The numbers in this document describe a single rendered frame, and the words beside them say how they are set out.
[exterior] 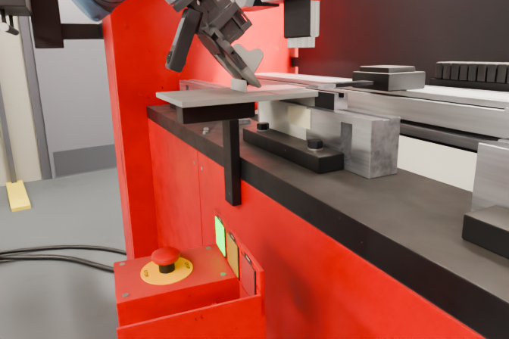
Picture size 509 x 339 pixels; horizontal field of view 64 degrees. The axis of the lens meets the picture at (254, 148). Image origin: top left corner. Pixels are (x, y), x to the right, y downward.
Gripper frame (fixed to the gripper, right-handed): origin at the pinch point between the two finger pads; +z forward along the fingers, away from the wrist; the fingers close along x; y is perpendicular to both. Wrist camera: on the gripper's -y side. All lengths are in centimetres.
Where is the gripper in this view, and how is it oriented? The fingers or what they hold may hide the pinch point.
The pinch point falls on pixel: (247, 84)
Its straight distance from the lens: 81.8
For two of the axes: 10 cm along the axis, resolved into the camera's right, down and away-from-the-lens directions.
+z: 6.1, 6.7, 4.3
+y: 6.9, -7.1, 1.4
